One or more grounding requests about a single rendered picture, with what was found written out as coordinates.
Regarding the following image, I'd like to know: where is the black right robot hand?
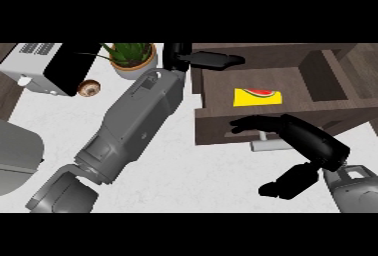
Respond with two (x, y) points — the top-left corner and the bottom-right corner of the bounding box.
(229, 113), (353, 201)

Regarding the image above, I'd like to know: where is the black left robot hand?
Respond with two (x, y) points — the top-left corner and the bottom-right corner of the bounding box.
(161, 42), (246, 73)

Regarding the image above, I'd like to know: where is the dark wooden open drawer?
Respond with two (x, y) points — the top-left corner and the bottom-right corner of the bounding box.
(198, 49), (378, 116)

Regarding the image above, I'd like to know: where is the brown cup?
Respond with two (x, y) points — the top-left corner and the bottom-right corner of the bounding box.
(77, 79), (103, 98)

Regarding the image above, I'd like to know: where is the dark wooden drawer front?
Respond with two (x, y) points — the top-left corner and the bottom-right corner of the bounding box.
(193, 105), (378, 147)

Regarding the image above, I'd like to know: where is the potted green plant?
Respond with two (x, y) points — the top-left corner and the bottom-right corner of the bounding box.
(97, 42), (159, 81)

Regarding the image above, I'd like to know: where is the yellow watermelon print box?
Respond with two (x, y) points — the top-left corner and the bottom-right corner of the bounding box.
(232, 87), (285, 108)

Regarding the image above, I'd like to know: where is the dark wooden cabinet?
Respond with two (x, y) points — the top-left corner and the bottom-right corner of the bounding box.
(189, 42), (378, 101)

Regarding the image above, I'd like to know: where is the white microwave with black door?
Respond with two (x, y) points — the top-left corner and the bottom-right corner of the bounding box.
(0, 42), (103, 98)

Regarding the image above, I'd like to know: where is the grey rounded appliance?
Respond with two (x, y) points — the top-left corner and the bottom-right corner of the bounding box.
(0, 119), (46, 198)

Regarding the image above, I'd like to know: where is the grey drawer handle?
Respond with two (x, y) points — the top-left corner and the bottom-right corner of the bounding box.
(249, 130), (292, 153)

